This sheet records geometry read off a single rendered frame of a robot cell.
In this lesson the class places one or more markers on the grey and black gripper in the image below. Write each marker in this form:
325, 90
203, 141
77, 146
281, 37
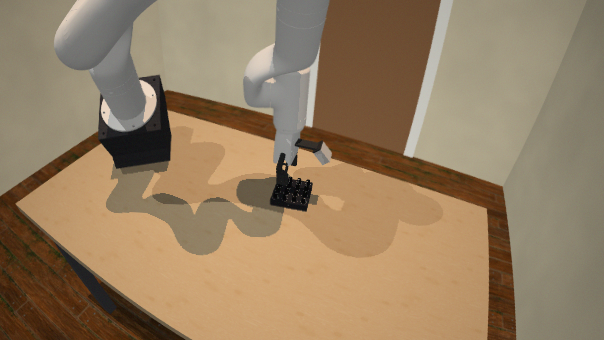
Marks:
285, 149

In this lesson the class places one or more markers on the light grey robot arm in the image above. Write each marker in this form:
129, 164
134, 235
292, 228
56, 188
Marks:
88, 38

